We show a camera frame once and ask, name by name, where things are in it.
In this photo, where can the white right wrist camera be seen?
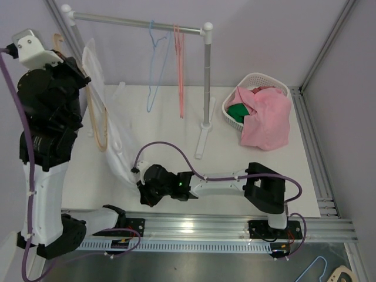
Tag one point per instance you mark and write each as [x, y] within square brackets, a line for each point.
[140, 169]

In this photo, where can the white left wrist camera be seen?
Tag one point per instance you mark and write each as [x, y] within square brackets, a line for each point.
[27, 47]

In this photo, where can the blue hanger on floor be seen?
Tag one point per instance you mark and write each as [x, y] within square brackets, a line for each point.
[318, 268]

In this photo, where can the white t-shirt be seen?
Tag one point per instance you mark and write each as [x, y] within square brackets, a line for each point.
[123, 145]

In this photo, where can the blue wire hanger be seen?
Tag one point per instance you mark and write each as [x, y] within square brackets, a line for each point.
[158, 61]

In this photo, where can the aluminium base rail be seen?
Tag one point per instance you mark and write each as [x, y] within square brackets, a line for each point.
[165, 226]

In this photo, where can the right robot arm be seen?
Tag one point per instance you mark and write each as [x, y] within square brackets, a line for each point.
[264, 188]

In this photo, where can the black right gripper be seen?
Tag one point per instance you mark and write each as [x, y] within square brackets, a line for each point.
[147, 197]

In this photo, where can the light pink t-shirt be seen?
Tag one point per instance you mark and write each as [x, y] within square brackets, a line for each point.
[267, 127]

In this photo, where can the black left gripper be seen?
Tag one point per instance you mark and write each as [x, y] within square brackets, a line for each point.
[69, 66]

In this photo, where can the wooden hanger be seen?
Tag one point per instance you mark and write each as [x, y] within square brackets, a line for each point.
[99, 132]
[342, 274]

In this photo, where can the white slotted cable duct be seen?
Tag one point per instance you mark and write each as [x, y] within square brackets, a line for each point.
[177, 246]

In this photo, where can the dusty red t-shirt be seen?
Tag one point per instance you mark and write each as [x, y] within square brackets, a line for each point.
[256, 90]

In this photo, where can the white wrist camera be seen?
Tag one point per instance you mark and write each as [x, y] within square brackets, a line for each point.
[140, 169]
[27, 47]

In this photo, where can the green t-shirt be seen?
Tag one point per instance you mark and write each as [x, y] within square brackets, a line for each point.
[238, 112]

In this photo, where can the wooden hanger on floor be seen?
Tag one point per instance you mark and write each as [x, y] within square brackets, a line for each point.
[342, 274]

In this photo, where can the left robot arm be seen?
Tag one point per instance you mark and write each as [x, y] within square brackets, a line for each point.
[46, 155]

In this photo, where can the silver clothes rack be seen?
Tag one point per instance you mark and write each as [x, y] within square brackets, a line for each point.
[206, 32]

